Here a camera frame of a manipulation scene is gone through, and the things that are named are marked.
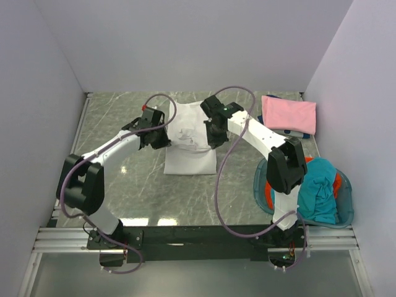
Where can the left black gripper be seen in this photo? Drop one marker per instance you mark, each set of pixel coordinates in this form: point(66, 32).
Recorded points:
point(165, 142)

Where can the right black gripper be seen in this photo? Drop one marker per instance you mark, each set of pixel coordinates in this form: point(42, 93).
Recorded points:
point(213, 142)

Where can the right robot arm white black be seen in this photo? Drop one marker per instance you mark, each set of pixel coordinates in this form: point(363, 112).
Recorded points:
point(286, 164)

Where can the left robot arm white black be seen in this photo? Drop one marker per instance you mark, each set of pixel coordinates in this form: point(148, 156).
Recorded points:
point(82, 181)

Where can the blue white folded t-shirt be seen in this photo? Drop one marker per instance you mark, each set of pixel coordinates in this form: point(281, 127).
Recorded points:
point(290, 133)

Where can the pink folded t-shirt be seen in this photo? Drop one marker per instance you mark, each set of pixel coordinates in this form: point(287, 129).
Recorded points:
point(283, 114)

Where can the teal t-shirt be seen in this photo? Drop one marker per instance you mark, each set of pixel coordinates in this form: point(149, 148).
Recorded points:
point(318, 193)

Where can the black base crossbar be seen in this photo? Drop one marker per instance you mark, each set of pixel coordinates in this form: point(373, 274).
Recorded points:
point(161, 243)

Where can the translucent blue laundry basket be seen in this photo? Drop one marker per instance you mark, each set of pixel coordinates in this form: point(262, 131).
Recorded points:
point(345, 212)

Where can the aluminium rail frame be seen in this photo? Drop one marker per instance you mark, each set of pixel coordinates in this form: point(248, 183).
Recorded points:
point(51, 239)

